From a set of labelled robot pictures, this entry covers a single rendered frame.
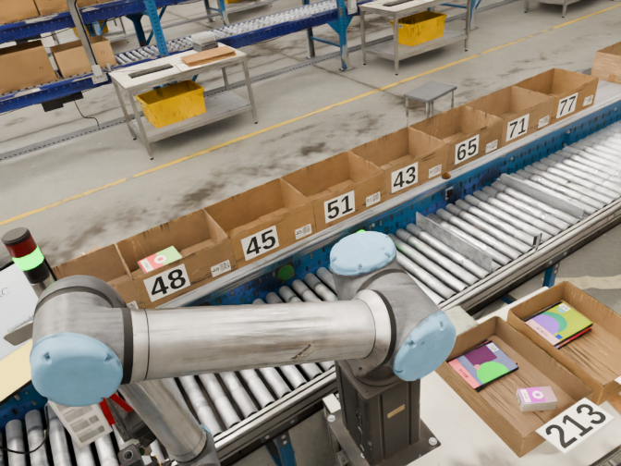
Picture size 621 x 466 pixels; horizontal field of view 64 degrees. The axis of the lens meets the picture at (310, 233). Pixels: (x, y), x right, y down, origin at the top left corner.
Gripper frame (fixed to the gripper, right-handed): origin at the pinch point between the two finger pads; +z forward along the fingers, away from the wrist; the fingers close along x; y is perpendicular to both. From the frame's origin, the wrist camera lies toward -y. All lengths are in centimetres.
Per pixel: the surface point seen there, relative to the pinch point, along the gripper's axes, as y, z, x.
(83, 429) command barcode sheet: -15.2, -3.4, -8.1
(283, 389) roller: 12, 20, 47
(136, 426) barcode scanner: -10.3, -6.7, 3.2
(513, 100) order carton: -47, 78, 253
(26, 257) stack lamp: -59, -29, 0
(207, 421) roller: 10.2, 23.7, 20.8
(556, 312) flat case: 25, -13, 142
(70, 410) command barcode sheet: -21.9, -7.3, -8.3
